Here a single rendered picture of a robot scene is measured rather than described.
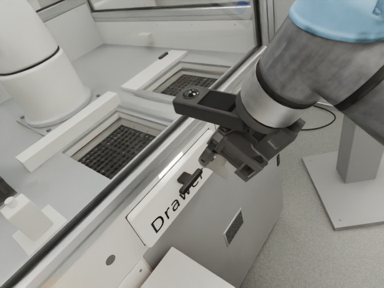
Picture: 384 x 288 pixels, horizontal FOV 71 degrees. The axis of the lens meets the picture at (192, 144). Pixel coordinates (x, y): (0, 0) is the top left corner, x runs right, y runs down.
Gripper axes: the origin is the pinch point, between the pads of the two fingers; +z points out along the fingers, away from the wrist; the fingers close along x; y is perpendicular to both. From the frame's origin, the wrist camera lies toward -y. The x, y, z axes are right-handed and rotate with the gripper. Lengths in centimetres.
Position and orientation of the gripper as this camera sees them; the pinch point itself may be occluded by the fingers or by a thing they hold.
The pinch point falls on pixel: (204, 159)
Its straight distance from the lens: 49.8
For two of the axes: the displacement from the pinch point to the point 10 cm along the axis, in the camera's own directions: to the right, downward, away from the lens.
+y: 7.7, 6.4, -1.0
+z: -2.6, 4.5, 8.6
